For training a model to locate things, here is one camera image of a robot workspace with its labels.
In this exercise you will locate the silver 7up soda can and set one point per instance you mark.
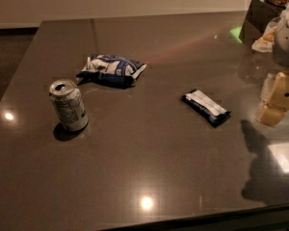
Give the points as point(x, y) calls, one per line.
point(68, 104)

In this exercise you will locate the dark snack display box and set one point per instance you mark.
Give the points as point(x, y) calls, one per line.
point(259, 14)

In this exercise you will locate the clear plastic snack bag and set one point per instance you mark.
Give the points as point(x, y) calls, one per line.
point(266, 43)

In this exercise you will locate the blue rxbar blueberry wrapper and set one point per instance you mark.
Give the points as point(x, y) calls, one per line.
point(214, 113)

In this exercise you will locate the blue white chip bag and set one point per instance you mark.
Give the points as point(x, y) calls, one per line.
point(111, 70)

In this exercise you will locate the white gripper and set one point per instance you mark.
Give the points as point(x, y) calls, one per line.
point(287, 43)

